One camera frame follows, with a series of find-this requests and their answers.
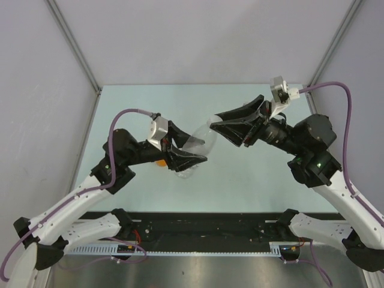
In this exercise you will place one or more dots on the aluminium frame post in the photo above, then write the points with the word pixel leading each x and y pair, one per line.
pixel 69 37
pixel 336 40

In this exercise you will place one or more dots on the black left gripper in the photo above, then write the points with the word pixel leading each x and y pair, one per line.
pixel 176 160

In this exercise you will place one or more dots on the right aluminium frame post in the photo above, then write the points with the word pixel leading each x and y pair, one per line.
pixel 336 40

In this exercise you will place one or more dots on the left aluminium frame post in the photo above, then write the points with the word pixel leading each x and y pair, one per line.
pixel 69 37

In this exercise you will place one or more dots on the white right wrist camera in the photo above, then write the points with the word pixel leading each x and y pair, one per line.
pixel 282 95

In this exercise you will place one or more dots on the orange juice bottle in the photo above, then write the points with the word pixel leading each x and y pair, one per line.
pixel 161 163

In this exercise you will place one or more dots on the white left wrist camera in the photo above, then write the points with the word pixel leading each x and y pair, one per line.
pixel 158 130

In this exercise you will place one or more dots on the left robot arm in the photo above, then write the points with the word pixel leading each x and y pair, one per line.
pixel 52 234

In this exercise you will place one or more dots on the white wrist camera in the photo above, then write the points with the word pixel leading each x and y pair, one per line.
pixel 282 95
pixel 158 130

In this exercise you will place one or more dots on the white slotted cable duct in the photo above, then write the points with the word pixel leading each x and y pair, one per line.
pixel 126 249

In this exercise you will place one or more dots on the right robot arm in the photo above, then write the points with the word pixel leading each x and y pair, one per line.
pixel 361 238

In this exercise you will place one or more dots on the clear water bottle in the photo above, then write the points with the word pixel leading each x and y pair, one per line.
pixel 202 141

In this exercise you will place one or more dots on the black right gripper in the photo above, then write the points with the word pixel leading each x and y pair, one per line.
pixel 236 131

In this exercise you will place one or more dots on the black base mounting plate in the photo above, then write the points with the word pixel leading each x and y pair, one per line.
pixel 215 227

